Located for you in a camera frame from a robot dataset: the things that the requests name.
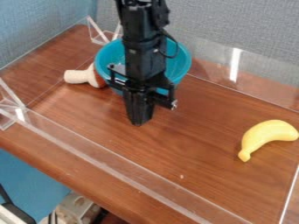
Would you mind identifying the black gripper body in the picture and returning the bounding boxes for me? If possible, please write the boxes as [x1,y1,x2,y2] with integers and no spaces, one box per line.
[106,64,177,110]

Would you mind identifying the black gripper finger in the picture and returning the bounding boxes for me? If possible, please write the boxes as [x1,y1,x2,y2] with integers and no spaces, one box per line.
[122,89,142,126]
[141,93,154,123]

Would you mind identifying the blue bowl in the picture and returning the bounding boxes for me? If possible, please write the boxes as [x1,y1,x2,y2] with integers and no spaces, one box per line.
[93,38,192,86]

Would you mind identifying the white and red toy mushroom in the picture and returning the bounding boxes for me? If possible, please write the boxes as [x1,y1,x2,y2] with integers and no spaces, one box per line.
[62,64,106,88]

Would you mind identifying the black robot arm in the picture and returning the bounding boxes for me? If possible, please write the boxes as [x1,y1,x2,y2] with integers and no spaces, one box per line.
[107,0,176,126]

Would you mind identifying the clear acrylic back barrier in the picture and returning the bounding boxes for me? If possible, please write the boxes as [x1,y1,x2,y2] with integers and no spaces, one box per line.
[189,41,299,113]

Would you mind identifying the clear acrylic barrier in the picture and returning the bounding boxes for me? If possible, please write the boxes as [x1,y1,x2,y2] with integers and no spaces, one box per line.
[0,109,250,224]
[189,41,299,113]

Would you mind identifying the clear acrylic front barrier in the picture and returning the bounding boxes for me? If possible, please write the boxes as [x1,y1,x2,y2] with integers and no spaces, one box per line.
[0,109,250,224]

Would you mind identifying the yellow toy banana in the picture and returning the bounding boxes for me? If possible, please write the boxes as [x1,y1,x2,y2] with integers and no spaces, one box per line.
[237,120,299,162]

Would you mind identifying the white block under table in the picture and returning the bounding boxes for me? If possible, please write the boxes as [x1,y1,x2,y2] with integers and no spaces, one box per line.
[45,192,101,224]

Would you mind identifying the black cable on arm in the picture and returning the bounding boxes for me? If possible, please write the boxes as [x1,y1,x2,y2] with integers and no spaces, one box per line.
[156,30,181,60]

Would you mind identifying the clear acrylic corner bracket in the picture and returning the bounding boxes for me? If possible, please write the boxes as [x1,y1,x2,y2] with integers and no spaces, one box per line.
[86,16,122,46]

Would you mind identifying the clear acrylic left bracket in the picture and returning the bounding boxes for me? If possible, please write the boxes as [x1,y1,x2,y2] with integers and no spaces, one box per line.
[0,78,26,130]

